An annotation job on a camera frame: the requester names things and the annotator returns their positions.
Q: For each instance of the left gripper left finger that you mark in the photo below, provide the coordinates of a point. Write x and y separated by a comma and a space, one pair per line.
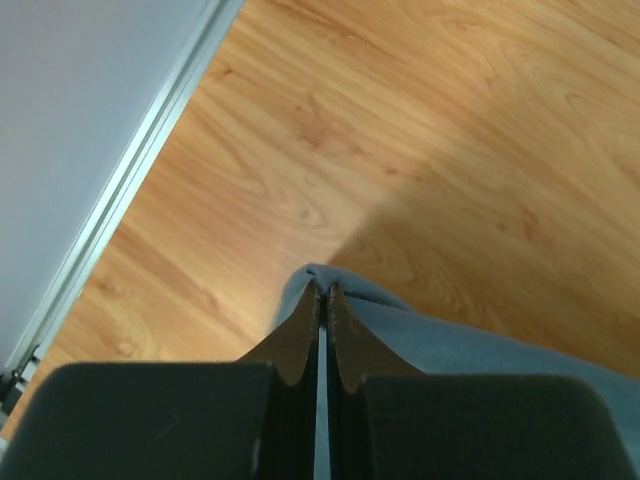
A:
253, 418

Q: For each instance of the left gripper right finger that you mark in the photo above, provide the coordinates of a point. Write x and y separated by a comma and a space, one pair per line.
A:
388, 420

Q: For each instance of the grey blue t shirt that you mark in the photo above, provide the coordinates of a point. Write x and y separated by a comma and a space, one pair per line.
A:
438, 346

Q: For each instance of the left aluminium frame post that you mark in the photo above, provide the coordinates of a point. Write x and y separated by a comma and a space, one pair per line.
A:
90, 91

